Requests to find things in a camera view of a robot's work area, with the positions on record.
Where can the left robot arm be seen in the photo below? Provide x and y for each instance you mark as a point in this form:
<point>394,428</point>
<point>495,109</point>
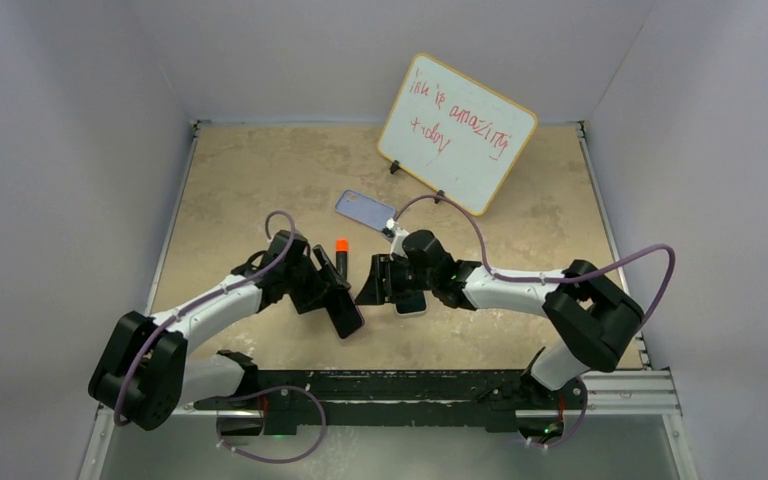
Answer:
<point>145,371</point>

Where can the white phone case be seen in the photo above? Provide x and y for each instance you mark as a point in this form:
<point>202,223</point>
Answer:
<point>414,311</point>

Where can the black orange marker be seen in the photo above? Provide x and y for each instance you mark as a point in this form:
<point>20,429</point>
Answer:
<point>342,258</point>

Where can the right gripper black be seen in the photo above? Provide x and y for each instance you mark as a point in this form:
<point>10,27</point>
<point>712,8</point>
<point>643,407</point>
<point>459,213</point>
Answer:
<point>379,291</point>

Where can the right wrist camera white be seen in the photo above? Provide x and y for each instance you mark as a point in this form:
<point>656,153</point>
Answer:
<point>395,235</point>

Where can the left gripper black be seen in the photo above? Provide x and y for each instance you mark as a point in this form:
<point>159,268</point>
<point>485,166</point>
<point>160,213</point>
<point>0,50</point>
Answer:
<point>319,283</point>

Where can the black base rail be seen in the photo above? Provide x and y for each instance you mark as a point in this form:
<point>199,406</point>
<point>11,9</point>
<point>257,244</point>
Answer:
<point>497,401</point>

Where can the purple phone case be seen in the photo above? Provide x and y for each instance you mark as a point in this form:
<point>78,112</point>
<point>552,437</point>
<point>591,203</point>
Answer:
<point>364,210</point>

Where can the whiteboard with red writing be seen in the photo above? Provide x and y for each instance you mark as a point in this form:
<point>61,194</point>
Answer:
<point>454,134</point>

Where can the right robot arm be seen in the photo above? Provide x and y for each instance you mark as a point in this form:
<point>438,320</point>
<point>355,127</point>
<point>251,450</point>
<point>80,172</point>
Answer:
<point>594,318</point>

